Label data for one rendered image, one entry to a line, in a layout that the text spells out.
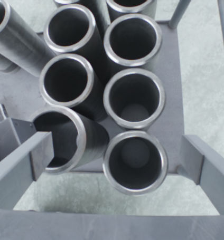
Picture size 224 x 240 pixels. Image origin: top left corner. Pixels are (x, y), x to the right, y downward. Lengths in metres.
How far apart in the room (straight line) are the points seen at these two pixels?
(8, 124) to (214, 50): 1.00
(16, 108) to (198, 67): 0.88
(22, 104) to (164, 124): 0.55
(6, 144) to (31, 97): 0.53
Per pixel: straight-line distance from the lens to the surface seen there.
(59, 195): 0.98
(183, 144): 0.17
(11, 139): 0.23
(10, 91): 0.82
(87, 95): 0.36
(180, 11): 0.69
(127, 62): 0.37
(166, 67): 0.67
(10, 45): 0.58
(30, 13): 1.34
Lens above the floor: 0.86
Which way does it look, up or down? 79 degrees down
